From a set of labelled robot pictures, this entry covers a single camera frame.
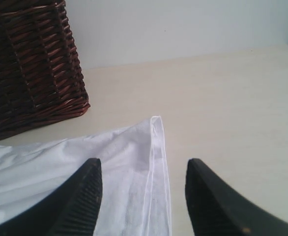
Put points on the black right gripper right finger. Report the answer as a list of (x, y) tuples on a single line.
[(216, 209)]

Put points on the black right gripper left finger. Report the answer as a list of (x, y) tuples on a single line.
[(71, 210)]

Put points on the dark brown wicker basket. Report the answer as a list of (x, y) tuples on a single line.
[(41, 80)]

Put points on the white t-shirt red lettering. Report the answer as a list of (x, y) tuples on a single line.
[(136, 190)]

